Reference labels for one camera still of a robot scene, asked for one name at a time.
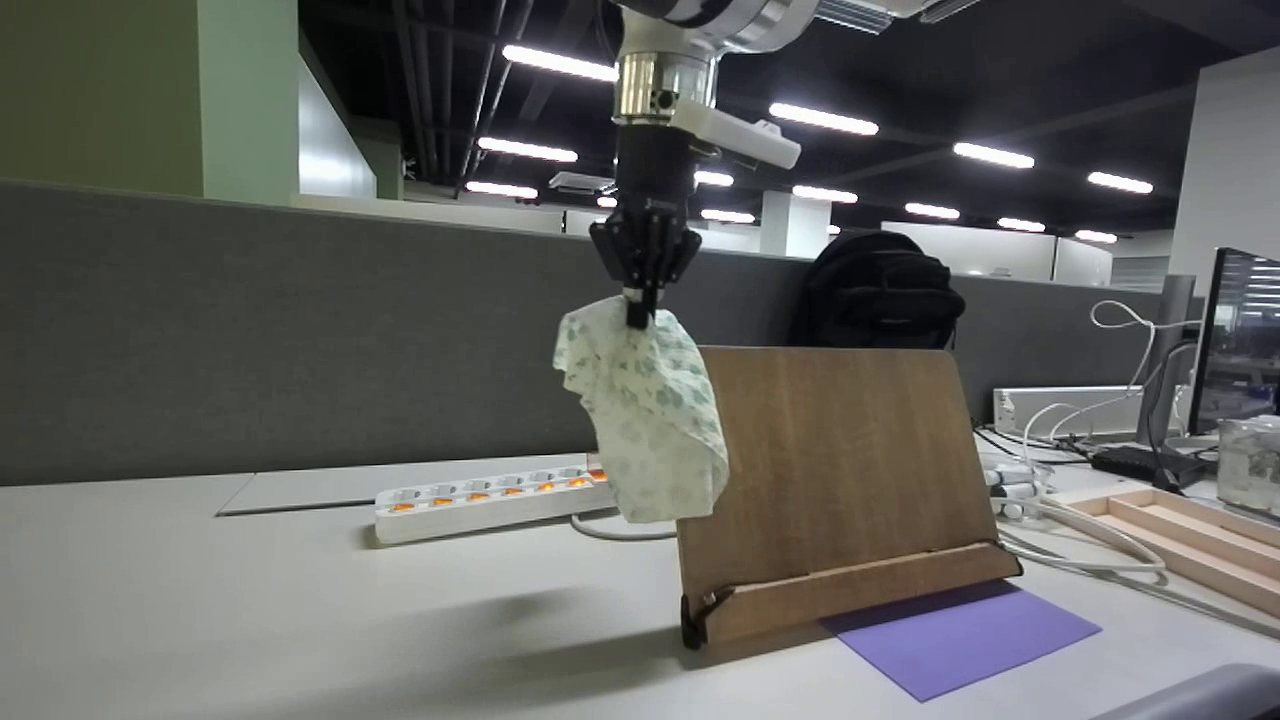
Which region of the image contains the black computer monitor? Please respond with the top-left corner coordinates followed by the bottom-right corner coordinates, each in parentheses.
top-left (1186, 246), bottom-right (1280, 439)

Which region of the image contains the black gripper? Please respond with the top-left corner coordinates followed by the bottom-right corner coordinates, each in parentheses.
top-left (588, 120), bottom-right (707, 331)

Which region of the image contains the white green patterned cloth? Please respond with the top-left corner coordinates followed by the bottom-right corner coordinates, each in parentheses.
top-left (551, 293), bottom-right (737, 529)

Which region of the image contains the white power strip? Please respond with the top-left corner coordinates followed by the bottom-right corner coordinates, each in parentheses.
top-left (366, 457), bottom-right (621, 549)

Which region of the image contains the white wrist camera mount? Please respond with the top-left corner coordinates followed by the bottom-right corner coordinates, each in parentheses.
top-left (688, 102), bottom-right (805, 176)

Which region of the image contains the black backpack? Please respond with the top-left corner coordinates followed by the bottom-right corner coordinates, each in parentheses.
top-left (788, 227), bottom-right (967, 354)

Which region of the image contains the ceiling light strip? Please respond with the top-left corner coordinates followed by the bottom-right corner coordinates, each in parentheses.
top-left (1084, 163), bottom-right (1158, 202)
top-left (474, 132), bottom-right (584, 168)
top-left (765, 102), bottom-right (885, 140)
top-left (899, 198), bottom-right (967, 227)
top-left (946, 136), bottom-right (1040, 176)
top-left (498, 41), bottom-right (623, 88)

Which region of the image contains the white rectangular box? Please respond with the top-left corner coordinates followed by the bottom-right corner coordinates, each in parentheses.
top-left (993, 379), bottom-right (1150, 448)

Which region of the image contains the wooden book stand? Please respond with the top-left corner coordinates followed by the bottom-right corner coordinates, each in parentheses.
top-left (671, 342), bottom-right (1026, 656)

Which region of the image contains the grey office partition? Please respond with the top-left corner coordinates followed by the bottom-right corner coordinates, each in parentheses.
top-left (0, 176), bottom-right (1205, 494)

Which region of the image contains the wooden tray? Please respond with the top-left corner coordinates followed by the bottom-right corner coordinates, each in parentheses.
top-left (1062, 483), bottom-right (1280, 619)

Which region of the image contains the grey monitor stand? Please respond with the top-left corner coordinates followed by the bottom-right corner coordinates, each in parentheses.
top-left (1138, 274), bottom-right (1200, 457)

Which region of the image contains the thick white cable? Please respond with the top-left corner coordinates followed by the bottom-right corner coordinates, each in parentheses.
top-left (993, 490), bottom-right (1178, 594)

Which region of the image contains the white looped cable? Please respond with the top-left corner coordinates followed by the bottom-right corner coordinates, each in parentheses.
top-left (1084, 297), bottom-right (1205, 393)

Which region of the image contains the clear plastic container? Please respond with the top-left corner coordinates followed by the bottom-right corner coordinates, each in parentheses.
top-left (1210, 411), bottom-right (1280, 520)

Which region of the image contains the purple paper sheet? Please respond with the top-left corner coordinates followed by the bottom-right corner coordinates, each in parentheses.
top-left (823, 580), bottom-right (1105, 707)

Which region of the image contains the black monitor base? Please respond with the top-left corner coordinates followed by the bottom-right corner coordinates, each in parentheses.
top-left (1088, 444), bottom-right (1218, 495)

